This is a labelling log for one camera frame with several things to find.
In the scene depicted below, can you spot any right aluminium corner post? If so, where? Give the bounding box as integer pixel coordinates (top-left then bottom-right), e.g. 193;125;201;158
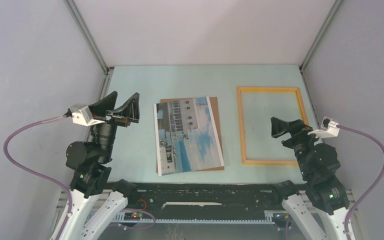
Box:
299;0;345;73

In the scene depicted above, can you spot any yellow wooden picture frame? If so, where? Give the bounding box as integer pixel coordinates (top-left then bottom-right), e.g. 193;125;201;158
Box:
236;86;309;166

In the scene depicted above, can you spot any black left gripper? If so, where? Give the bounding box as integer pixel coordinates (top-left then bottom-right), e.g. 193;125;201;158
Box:
90;90;141;162

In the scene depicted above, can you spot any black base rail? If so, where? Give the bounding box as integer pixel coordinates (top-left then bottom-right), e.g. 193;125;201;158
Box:
107;181;309;222

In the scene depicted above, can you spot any grey cable duct strip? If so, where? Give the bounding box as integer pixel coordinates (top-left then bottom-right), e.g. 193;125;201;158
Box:
66;211;276;225

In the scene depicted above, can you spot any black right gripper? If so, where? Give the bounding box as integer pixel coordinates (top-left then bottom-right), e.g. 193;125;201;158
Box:
269;116;324;178

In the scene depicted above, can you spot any left aluminium corner post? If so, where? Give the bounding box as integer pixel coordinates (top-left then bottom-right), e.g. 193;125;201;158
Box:
63;0;110;74

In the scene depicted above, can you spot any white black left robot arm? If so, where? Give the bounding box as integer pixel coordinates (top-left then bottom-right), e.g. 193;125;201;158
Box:
50;91;140;240

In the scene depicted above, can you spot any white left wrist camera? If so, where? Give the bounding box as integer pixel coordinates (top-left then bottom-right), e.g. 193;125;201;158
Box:
67;103;105;127

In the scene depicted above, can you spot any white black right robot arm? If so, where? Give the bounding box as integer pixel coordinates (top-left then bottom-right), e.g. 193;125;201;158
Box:
270;117;356;240

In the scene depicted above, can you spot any aluminium corner post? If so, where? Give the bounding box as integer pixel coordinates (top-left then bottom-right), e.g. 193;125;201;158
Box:
299;0;345;73
63;0;110;74

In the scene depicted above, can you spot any small circuit board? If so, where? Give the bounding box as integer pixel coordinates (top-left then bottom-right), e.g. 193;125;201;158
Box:
123;212;143;221

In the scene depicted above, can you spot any building and sky photo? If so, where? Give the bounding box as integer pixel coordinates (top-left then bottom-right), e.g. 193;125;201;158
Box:
152;96;226;177

